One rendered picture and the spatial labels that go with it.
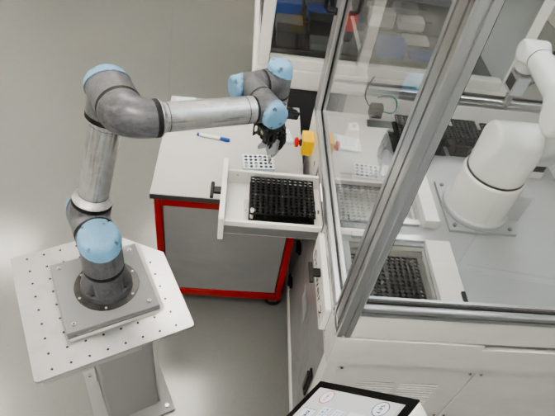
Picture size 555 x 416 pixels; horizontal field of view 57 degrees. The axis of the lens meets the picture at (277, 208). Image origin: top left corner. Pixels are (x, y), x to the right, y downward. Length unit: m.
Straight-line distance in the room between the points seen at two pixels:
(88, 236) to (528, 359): 1.28
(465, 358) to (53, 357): 1.15
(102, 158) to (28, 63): 2.73
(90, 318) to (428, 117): 1.12
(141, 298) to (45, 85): 2.50
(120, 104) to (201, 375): 1.41
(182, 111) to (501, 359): 1.12
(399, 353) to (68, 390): 1.42
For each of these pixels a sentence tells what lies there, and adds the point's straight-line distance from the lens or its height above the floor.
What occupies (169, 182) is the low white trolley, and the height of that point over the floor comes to 0.76.
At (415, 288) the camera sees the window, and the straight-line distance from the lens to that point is 1.29.
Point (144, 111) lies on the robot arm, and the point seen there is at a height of 1.39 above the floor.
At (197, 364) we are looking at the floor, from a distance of 2.38.
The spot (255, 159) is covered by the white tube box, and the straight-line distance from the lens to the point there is 2.04.
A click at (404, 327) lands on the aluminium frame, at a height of 1.01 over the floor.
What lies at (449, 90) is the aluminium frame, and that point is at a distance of 0.87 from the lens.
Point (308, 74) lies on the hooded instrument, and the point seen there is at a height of 0.89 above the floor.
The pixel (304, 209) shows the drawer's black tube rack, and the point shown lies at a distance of 1.73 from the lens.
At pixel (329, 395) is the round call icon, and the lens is 1.25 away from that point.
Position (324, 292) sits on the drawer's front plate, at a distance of 1.50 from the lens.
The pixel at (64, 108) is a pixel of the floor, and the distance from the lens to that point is 3.66.
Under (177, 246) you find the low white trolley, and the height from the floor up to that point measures 0.44.
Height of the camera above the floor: 2.14
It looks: 46 degrees down
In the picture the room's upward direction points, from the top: 10 degrees clockwise
